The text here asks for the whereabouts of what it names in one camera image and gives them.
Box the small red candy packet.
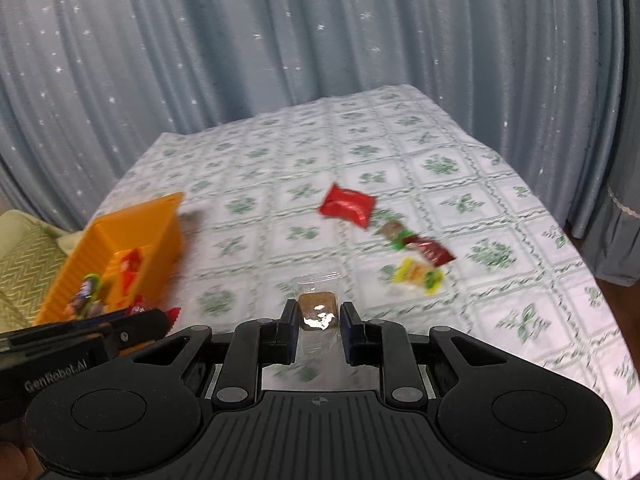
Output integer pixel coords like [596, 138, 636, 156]
[129, 295, 182, 333]

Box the small green candy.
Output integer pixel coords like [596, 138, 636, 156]
[382, 220, 416, 252]

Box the pale green sofa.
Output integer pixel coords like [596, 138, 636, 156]
[0, 210, 87, 333]

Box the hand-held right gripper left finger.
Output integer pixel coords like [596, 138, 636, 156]
[129, 300, 302, 409]

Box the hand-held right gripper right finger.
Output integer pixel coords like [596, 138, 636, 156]
[339, 301, 507, 407]

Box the yellow-green candy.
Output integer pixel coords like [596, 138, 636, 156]
[391, 257, 446, 296]

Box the dark red candy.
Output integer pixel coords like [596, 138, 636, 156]
[404, 235, 457, 267]

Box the brown candy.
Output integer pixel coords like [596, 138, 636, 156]
[295, 272, 347, 335]

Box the large red snack packet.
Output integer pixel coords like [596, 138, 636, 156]
[320, 183, 377, 231]

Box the green zigzag cushion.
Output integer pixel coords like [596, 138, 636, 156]
[0, 223, 69, 332]

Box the long green snack packet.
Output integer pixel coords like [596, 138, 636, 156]
[75, 274, 104, 318]

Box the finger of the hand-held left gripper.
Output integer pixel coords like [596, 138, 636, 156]
[102, 308, 168, 357]

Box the floral tablecloth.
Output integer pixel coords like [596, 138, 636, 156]
[90, 84, 640, 461]

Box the orange plastic tray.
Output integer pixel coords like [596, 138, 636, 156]
[35, 191, 185, 328]

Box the blue lace-trimmed cover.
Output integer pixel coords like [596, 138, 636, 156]
[565, 75, 640, 287]

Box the blue starry curtain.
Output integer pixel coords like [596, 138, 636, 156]
[0, 0, 640, 231]

